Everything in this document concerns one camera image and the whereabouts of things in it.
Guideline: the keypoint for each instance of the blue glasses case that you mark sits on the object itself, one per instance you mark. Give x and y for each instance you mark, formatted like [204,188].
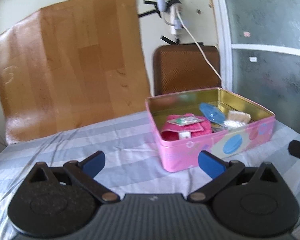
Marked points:
[212,113]

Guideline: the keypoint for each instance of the pink knitted cloth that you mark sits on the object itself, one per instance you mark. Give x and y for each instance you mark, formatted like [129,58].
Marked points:
[171,132]

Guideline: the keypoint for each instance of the white paper sachet packet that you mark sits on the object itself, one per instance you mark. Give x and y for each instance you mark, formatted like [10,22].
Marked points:
[185,120]

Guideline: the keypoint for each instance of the cotton swab pack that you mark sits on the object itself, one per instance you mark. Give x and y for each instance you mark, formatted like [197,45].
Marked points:
[236,119]

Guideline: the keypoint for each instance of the pink tin box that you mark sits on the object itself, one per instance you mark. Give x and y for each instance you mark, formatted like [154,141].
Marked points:
[180,154]

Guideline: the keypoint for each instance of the frosted glass door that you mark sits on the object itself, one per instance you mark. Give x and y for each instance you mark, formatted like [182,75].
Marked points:
[259,42]

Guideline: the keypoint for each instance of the brown chair backrest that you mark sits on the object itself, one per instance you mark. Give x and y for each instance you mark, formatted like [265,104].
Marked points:
[179,68]

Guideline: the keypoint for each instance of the wooden pattern wall sheet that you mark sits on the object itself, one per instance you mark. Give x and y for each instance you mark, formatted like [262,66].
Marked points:
[69,65]

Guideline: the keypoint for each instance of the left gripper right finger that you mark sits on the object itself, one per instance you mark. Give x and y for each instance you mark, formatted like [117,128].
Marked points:
[251,201]

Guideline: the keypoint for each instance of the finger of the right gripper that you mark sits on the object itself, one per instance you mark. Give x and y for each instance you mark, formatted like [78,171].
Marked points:
[299,149]

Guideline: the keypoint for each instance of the striped grey bed sheet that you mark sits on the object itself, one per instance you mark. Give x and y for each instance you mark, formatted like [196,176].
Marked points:
[133,164]

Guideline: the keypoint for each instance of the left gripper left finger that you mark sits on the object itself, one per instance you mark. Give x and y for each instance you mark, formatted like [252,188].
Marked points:
[58,201]

